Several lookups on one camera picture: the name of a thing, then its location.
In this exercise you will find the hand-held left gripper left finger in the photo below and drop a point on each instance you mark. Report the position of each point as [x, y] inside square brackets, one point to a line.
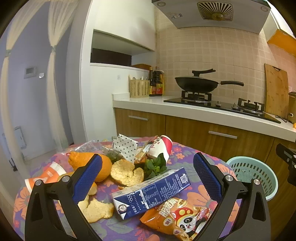
[87, 178]

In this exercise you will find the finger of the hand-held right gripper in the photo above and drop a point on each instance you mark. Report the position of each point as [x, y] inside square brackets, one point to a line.
[286, 157]

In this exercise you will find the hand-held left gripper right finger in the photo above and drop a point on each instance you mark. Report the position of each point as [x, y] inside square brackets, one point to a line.
[208, 176]

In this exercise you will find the light blue plastic basket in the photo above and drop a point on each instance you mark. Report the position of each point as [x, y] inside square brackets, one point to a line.
[254, 171]

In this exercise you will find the large white-lined orange peel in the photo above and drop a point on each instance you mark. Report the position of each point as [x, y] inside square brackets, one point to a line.
[126, 173]

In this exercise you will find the orange panda snack bag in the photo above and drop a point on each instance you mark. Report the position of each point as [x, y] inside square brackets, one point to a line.
[171, 220]

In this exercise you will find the domed orange peel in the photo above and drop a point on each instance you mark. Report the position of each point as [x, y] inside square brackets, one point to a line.
[105, 168]

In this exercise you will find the floral purple tablecloth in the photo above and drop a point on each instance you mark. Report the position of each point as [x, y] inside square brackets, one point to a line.
[187, 160]

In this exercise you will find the clear plastic wrapper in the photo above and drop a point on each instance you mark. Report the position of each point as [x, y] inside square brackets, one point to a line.
[85, 147]

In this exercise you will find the flat orange peel piece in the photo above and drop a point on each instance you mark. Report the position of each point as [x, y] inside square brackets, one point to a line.
[98, 209]

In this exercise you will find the small white dotted napkin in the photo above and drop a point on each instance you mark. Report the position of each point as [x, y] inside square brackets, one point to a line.
[111, 151]

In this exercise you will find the orange and white paper cup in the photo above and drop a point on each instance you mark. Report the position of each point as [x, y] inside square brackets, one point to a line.
[49, 175]

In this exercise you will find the white napkin with black dots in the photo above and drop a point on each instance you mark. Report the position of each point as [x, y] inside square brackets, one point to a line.
[126, 144]

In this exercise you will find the beige rice cooker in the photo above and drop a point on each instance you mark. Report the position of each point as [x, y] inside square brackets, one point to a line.
[292, 106]

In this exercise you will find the wooden kitchen cabinet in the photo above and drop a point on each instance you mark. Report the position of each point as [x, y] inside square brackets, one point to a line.
[185, 129]

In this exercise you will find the green leafy vegetable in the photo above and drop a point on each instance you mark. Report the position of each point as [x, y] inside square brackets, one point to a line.
[155, 165]

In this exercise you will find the red and white paper cup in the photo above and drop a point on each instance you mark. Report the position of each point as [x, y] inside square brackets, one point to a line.
[163, 146]

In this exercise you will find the blue milk carton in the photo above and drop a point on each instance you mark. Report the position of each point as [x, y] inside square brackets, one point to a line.
[152, 192]

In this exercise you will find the crumpled candy wrappers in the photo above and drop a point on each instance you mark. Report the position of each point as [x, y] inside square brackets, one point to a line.
[143, 153]

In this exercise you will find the wooden cutting board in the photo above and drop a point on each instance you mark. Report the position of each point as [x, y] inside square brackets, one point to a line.
[276, 90]

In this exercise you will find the black glass gas stove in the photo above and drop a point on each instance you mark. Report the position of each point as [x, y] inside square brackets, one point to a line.
[222, 107]

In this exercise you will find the white floor appliance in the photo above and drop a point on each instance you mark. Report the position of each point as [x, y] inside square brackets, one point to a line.
[19, 136]

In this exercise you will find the black wok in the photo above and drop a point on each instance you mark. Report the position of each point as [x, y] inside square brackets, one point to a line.
[196, 83]

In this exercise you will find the white curtain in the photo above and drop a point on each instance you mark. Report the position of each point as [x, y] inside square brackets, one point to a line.
[55, 81]

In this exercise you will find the beige woven utensil basket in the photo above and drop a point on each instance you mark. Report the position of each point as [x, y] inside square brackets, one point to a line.
[139, 89]

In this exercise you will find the wide dark sauce bottle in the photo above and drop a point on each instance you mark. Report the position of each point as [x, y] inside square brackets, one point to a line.
[158, 83]

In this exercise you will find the slim dark sauce bottle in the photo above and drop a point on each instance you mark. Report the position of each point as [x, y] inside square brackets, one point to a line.
[152, 84]

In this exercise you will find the grey range hood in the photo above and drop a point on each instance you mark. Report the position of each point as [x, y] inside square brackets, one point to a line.
[208, 14]

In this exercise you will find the orange wall cabinet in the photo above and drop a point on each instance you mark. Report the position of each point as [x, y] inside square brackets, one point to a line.
[281, 40]

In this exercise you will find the grey wall panel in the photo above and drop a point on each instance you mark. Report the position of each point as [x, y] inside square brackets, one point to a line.
[30, 72]

